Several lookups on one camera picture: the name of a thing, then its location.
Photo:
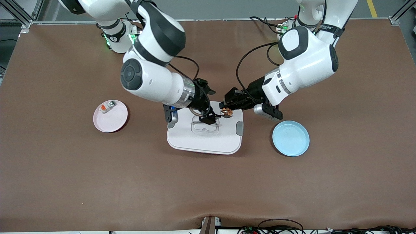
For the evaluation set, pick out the silver table edge rail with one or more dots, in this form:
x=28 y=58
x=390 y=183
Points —
x=211 y=20

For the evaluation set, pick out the white lidded storage box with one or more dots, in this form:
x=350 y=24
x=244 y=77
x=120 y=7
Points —
x=208 y=143

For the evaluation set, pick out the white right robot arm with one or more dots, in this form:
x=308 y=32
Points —
x=152 y=81

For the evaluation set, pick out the light blue round plate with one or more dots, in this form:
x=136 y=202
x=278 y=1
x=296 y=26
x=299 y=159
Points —
x=291 y=139

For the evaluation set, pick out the brown table mat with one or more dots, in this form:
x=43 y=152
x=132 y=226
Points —
x=65 y=178

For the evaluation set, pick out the metal table edge bracket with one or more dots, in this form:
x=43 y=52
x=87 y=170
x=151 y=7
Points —
x=209 y=226

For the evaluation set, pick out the white orange switch module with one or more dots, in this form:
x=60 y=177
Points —
x=105 y=108

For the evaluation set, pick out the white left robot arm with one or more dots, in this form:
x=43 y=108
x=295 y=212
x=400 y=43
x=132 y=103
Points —
x=308 y=61

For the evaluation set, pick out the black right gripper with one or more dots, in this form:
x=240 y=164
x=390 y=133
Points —
x=200 y=101

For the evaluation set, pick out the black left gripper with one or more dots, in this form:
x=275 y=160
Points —
x=254 y=88

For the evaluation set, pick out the pink round plate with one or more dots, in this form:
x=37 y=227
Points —
x=112 y=122

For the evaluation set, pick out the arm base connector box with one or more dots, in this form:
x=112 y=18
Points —
x=282 y=27

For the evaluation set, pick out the aluminium frame post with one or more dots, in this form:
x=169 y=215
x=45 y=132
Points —
x=22 y=21
x=395 y=19

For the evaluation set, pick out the orange black push switch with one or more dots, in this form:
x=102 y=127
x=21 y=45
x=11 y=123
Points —
x=227 y=113

